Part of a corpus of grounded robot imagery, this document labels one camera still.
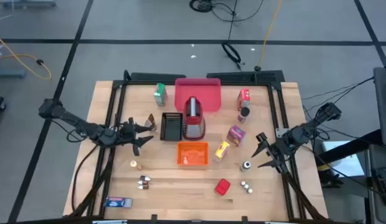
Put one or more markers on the red Froot Loops cereal box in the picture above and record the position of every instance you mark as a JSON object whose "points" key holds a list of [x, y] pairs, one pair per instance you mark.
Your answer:
{"points": [[243, 97]]}

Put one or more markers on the yellow cereal box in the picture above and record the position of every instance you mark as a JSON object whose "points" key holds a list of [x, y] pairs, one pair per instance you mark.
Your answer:
{"points": [[222, 151]]}

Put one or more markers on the black keyboard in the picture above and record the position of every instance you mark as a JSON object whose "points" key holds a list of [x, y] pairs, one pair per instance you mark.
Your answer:
{"points": [[384, 186]]}

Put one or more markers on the red-lidded patterned paprika tin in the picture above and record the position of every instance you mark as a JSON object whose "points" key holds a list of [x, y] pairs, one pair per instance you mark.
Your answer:
{"points": [[222, 186]]}

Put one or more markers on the black flat panel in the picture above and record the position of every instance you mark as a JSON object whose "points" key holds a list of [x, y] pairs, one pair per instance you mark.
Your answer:
{"points": [[157, 76]]}

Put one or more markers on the green cereal box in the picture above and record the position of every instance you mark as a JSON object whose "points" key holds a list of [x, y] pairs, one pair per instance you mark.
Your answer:
{"points": [[160, 93]]}

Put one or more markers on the purple spice bottle black cap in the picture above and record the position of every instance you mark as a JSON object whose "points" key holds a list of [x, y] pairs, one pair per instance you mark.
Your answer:
{"points": [[243, 113]]}

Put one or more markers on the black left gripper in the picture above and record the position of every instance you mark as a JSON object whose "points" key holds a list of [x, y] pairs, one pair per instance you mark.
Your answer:
{"points": [[127, 133]]}

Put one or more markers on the red plastic bin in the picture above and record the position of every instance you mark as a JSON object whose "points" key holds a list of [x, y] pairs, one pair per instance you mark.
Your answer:
{"points": [[197, 90]]}

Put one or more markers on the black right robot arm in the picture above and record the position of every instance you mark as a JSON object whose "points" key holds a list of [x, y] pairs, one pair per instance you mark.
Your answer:
{"points": [[305, 129]]}

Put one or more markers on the black plastic basket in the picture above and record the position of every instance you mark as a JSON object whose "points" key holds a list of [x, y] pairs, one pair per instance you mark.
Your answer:
{"points": [[171, 129]]}

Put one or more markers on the purple Raisin Bran cereal box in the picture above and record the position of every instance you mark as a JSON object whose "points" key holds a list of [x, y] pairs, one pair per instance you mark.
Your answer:
{"points": [[236, 133]]}

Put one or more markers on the black beam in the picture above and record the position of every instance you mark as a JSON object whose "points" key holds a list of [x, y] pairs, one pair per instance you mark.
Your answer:
{"points": [[336, 154]]}

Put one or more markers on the black aluminium table frame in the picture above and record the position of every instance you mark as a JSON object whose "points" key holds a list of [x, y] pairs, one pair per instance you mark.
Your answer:
{"points": [[140, 82]]}

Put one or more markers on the small dark food colouring bottle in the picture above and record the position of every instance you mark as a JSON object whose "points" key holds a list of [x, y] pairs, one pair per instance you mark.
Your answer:
{"points": [[144, 178]]}

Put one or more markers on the small brown food colouring bottle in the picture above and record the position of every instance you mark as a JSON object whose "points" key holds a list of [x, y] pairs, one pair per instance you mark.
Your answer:
{"points": [[143, 187], [143, 183]]}

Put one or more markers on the grey floor bar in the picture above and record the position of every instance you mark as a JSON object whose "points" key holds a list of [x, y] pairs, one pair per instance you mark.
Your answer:
{"points": [[28, 3], [9, 73]]}

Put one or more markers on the yellow food colouring bottle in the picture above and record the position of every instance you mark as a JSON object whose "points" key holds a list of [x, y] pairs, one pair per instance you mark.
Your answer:
{"points": [[134, 163]]}

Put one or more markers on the blue carton box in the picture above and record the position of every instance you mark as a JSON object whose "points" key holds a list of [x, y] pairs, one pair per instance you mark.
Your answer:
{"points": [[118, 202]]}

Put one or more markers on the orange plastic basket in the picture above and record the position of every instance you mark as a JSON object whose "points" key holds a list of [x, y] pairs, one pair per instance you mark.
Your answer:
{"points": [[193, 154]]}

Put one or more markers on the black and yellow floor object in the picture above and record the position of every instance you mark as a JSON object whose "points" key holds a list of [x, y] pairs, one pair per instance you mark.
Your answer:
{"points": [[328, 177]]}

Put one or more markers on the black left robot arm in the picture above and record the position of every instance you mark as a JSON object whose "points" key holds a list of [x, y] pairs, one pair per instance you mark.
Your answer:
{"points": [[71, 118]]}

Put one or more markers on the black perforated panel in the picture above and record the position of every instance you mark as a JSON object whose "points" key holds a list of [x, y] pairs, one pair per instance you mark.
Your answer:
{"points": [[242, 76]]}

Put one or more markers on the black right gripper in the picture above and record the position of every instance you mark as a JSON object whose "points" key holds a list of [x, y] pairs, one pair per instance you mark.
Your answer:
{"points": [[278, 149]]}

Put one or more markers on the grey cabinet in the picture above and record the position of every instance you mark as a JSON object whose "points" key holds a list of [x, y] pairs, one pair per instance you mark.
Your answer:
{"points": [[383, 102]]}

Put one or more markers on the white box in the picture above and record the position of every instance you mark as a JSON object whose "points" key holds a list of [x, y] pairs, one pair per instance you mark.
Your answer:
{"points": [[345, 161]]}

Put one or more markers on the black floor plug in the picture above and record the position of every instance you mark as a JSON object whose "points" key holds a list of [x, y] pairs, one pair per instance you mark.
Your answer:
{"points": [[40, 62]]}

